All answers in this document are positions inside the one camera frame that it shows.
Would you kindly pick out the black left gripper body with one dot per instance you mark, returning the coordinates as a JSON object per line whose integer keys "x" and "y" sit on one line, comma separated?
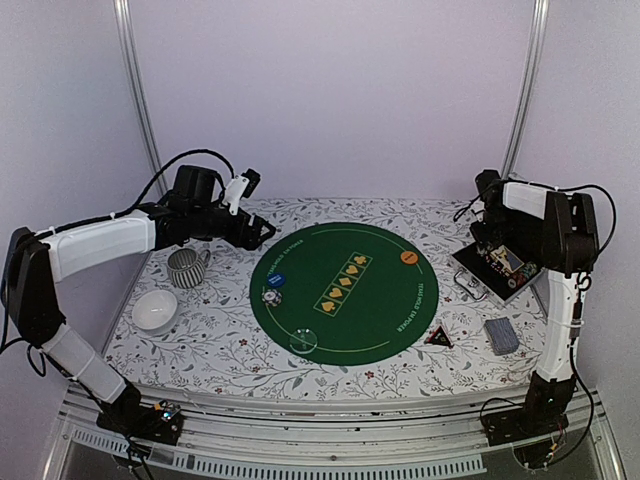
{"x": 236, "y": 236}

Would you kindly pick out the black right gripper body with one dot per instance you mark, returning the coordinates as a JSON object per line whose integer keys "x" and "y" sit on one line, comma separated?
{"x": 492, "y": 231}

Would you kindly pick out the blue small blind button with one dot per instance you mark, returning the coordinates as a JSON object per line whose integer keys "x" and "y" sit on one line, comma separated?
{"x": 275, "y": 280}

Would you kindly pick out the stack of poker chips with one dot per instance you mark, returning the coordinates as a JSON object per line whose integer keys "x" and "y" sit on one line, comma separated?
{"x": 272, "y": 297}

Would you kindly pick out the orange big blind button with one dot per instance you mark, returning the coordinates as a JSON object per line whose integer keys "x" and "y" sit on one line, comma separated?
{"x": 409, "y": 257}

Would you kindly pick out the clear round dealer button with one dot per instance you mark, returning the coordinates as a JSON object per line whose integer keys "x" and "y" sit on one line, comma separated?
{"x": 303, "y": 341}

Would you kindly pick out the black red triangular card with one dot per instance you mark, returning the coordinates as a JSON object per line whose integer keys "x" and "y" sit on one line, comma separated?
{"x": 439, "y": 337}

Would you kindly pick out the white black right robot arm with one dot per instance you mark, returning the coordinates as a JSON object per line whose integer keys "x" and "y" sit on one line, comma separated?
{"x": 557, "y": 229}

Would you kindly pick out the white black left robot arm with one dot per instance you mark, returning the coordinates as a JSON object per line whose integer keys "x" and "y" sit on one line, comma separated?
{"x": 199, "y": 206}

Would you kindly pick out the aluminium poker chip case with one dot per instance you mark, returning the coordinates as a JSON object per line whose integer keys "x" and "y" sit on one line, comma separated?
{"x": 497, "y": 275}

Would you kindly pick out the striped ceramic mug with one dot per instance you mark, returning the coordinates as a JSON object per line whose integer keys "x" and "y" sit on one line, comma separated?
{"x": 186, "y": 267}

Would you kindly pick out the deck of playing cards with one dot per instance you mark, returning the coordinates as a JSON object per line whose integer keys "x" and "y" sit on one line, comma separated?
{"x": 501, "y": 335}

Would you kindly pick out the round green poker mat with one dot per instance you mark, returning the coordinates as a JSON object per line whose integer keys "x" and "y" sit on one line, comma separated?
{"x": 347, "y": 283}

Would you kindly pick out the floral patterned tablecloth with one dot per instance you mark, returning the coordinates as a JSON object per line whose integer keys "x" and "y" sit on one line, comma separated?
{"x": 217, "y": 346}

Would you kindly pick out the white ceramic bowl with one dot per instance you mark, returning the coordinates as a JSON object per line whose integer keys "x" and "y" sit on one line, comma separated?
{"x": 155, "y": 312}

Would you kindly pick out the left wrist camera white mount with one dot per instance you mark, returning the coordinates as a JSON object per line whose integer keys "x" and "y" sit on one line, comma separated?
{"x": 241, "y": 186}

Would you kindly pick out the right aluminium frame post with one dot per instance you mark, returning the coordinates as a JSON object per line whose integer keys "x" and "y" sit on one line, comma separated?
{"x": 531, "y": 68}

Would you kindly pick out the aluminium frame post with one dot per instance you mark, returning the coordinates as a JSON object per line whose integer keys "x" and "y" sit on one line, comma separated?
{"x": 531, "y": 68}
{"x": 127, "y": 42}

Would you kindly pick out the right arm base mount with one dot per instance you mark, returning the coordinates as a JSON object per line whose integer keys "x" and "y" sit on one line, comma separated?
{"x": 505, "y": 422}

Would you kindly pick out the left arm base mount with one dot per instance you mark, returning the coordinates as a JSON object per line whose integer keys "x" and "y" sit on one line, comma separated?
{"x": 161, "y": 423}

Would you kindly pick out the aluminium front rail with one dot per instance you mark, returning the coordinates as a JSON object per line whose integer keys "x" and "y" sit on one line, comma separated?
{"x": 227, "y": 437}

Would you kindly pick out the left aluminium frame post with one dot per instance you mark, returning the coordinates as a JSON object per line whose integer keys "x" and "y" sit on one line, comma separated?
{"x": 127, "y": 42}

